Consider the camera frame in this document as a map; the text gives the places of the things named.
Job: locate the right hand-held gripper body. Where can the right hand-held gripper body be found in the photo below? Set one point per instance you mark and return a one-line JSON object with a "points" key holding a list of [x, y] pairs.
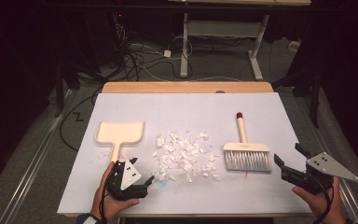
{"points": [[329, 166]]}

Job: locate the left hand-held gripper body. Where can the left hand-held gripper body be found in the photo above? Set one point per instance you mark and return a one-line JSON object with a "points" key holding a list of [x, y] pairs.
{"points": [[127, 193]]}

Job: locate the cream plastic dustpan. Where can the cream plastic dustpan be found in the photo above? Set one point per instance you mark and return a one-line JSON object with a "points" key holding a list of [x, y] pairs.
{"points": [[120, 132]]}

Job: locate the cream brush with grey bristles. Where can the cream brush with grey bristles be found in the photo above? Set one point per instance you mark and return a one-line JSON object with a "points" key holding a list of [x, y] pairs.
{"points": [[247, 157]]}

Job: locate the person's left hand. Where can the person's left hand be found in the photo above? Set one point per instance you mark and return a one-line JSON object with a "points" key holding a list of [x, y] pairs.
{"points": [[105, 205]]}

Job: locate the person's right hand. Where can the person's right hand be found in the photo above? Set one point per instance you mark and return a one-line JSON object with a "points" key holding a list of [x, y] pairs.
{"points": [[321, 205]]}

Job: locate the pile of white paper scraps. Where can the pile of white paper scraps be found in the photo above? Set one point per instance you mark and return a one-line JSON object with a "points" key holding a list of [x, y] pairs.
{"points": [[180, 154]]}

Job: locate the black metal stand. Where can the black metal stand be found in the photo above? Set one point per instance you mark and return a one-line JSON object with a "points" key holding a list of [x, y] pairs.
{"points": [[59, 93], [314, 99]]}

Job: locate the white table cover sheet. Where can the white table cover sheet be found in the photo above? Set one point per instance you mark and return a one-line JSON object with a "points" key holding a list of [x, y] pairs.
{"points": [[192, 109]]}

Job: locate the wooden table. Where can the wooden table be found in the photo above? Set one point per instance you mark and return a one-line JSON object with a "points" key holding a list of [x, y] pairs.
{"points": [[167, 87]]}

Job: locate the white power strip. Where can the white power strip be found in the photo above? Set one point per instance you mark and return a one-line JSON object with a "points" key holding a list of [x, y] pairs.
{"points": [[294, 45]]}

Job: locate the white power adapter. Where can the white power adapter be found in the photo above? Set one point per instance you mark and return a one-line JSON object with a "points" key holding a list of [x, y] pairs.
{"points": [[167, 53]]}

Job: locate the metal floor rail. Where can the metal floor rail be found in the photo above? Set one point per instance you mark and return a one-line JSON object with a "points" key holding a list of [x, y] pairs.
{"points": [[351, 199], [31, 174]]}

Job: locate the white metal desk frame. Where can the white metal desk frame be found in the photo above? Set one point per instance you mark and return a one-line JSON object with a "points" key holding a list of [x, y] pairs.
{"points": [[220, 28]]}

